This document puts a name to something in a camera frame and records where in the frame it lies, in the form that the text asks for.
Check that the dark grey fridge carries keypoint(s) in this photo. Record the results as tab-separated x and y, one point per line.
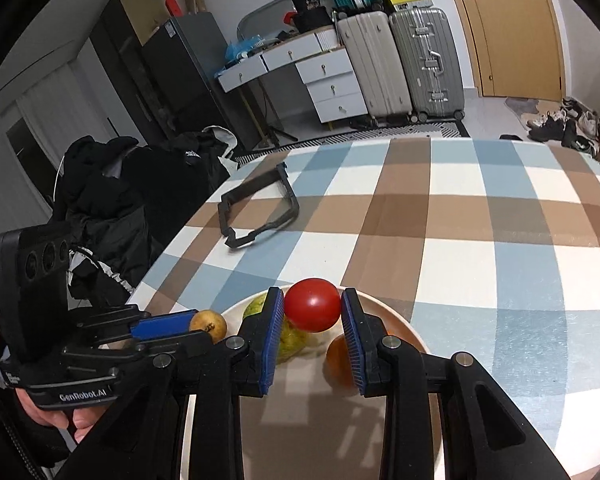
190	75

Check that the yellow black shoe box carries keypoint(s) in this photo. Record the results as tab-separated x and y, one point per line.
407	0

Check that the beige suitcase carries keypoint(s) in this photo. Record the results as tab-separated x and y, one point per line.
372	65

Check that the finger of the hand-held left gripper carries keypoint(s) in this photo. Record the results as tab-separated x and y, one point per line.
180	344
162	324

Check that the small tan fruit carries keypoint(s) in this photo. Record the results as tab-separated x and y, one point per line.
205	321

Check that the small red item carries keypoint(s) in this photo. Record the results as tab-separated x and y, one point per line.
291	17

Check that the grey suitcase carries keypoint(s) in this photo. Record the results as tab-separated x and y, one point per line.
425	60

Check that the grey doormat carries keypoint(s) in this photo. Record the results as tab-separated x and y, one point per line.
521	106

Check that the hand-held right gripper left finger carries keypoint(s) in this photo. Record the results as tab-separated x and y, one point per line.
274	340

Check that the arched mirror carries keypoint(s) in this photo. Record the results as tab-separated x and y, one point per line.
265	17

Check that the cream round plate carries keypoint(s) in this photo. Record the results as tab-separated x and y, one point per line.
305	415

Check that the red box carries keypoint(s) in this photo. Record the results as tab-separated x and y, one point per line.
172	5

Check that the person's left hand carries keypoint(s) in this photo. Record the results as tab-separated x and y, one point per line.
55	417

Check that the orange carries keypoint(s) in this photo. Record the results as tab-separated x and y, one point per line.
337	360

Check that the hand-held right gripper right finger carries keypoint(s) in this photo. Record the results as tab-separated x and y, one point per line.
352	345

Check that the pile of black jackets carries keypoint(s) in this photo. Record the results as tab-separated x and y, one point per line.
120	200

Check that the white desk with drawers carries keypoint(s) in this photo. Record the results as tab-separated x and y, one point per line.
325	75

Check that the pile of shoes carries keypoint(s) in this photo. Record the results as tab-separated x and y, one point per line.
565	127

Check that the dark tall cabinet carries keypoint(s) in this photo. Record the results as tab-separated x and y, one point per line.
125	60

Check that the blue plastic bag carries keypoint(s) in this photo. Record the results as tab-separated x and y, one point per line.
242	49

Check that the green yellow bumpy fruit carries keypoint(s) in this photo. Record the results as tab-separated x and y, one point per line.
292	345

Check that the wooden door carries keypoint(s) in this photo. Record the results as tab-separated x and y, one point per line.
505	30

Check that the plain black bag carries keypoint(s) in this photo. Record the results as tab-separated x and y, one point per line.
315	19

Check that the person's left forearm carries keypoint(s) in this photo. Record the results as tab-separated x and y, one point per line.
10	440

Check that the large red tomato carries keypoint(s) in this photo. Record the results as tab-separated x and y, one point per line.
312	305

